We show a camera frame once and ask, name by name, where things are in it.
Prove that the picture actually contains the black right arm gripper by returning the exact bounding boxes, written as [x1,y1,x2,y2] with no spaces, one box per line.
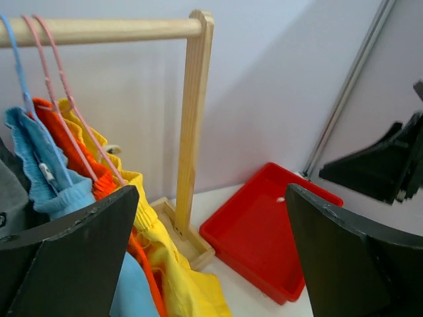
[285,111,422,316]

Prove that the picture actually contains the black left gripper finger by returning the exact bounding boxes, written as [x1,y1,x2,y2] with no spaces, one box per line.
[1,186,139,316]

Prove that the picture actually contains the light blue shorts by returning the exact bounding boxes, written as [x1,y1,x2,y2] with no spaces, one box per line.
[4,107,159,316]

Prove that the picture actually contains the grey shorts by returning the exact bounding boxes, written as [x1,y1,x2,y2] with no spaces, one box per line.
[1,140,31,238]

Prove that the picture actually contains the orange shorts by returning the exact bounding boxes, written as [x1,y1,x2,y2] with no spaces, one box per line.
[32,98,167,316]

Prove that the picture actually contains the yellow shorts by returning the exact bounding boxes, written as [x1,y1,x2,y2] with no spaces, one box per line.
[58,98,233,317]

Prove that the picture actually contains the blue hanger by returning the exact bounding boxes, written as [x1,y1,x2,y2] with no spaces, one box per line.
[1,14,73,186]

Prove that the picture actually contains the pink hanger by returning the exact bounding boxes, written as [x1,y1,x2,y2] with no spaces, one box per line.
[22,15,98,182]
[32,14,126,186]

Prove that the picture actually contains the red plastic tray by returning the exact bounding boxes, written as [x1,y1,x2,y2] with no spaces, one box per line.
[199,162,344,305]

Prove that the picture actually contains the wooden clothes rack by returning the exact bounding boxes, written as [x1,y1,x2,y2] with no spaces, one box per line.
[10,10,215,271]

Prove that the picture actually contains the aluminium corner profile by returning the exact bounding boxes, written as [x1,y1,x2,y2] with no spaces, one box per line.
[301,0,396,180]

